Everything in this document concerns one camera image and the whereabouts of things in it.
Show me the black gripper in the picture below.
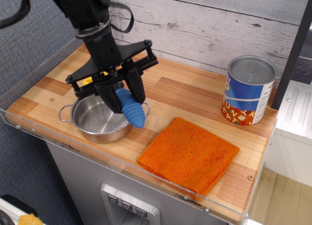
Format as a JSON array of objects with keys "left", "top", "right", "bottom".
[{"left": 66, "top": 26, "right": 158, "bottom": 114}]

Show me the blue handled metal fork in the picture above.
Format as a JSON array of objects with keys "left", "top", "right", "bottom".
[{"left": 116, "top": 88, "right": 146, "bottom": 128}]

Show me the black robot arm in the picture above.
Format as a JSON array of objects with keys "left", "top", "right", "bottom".
[{"left": 54, "top": 0, "right": 158, "bottom": 113}]

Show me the stainless steel pot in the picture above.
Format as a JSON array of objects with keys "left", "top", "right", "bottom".
[{"left": 58, "top": 95, "right": 150, "bottom": 143}]

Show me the clear acrylic table guard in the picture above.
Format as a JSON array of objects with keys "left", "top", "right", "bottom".
[{"left": 6, "top": 43, "right": 277, "bottom": 225}]

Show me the orange knitted cloth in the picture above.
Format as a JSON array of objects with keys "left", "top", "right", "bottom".
[{"left": 137, "top": 117, "right": 239, "bottom": 196}]

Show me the grey toy fridge cabinet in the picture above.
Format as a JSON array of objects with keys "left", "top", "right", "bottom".
[{"left": 45, "top": 141, "right": 230, "bottom": 225}]

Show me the blue soup can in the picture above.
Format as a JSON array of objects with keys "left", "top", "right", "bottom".
[{"left": 221, "top": 55, "right": 282, "bottom": 125}]

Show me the yellow black object bottom left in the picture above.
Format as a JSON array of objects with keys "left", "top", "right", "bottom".
[{"left": 0, "top": 195, "right": 44, "bottom": 225}]

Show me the white ridged side object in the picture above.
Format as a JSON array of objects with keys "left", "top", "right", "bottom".
[{"left": 264, "top": 81, "right": 312, "bottom": 186}]

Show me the yellow handled white toy knife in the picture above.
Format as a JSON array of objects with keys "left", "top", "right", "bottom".
[{"left": 82, "top": 71, "right": 108, "bottom": 86}]

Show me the black braided cable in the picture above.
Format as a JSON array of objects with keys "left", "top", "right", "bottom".
[{"left": 0, "top": 0, "right": 31, "bottom": 29}]

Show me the black right vertical post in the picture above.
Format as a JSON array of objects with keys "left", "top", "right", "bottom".
[{"left": 271, "top": 0, "right": 312, "bottom": 110}]

